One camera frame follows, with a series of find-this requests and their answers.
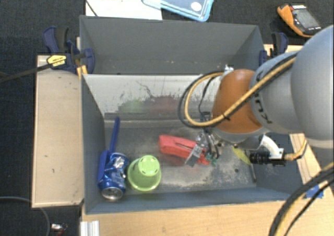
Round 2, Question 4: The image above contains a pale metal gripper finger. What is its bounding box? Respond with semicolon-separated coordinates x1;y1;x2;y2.
194;135;206;149
185;146;204;168

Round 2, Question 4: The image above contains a crushed blue drink can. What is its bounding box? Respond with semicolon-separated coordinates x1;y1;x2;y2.
98;152;130;202

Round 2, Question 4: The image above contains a pale wood board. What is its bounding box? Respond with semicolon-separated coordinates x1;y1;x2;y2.
31;54;86;208

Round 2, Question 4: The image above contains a blue long-handled tool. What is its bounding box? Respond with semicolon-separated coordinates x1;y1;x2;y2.
98;116;121;182

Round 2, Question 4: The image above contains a black cylinder on white bracket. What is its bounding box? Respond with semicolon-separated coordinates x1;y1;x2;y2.
248;135;287;184

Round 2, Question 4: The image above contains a grey metal bin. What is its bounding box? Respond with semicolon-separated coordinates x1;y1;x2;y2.
79;15;305;215

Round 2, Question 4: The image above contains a yellow-green leaf-shaped piece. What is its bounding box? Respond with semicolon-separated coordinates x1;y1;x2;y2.
231;146;252;165

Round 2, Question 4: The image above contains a light green plastic cup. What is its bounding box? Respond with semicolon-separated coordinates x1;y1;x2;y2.
127;154;162;193

